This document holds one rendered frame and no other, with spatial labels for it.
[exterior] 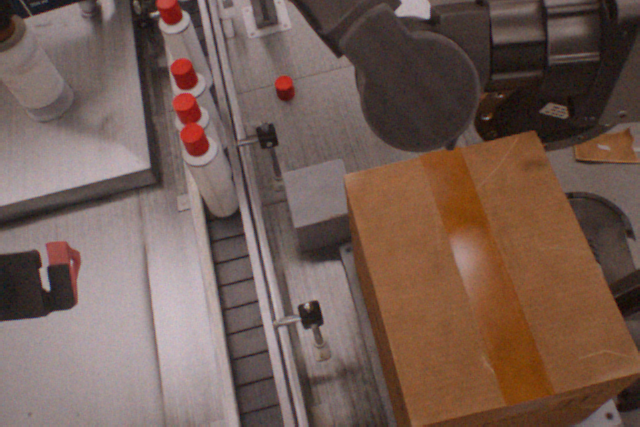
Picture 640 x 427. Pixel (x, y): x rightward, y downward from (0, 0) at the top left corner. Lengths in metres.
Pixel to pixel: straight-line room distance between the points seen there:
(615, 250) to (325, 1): 1.44
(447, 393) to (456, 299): 0.10
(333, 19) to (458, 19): 0.08
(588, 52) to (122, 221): 0.89
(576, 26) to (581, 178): 1.73
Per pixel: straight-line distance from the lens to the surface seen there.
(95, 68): 1.34
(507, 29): 0.45
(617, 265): 1.79
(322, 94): 1.24
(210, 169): 0.95
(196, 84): 1.02
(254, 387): 0.97
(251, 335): 0.99
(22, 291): 0.70
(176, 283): 1.11
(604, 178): 2.19
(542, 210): 0.80
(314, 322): 0.89
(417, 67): 0.43
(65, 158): 1.24
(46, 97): 1.26
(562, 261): 0.77
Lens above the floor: 1.81
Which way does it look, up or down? 59 degrees down
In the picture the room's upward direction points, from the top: 11 degrees counter-clockwise
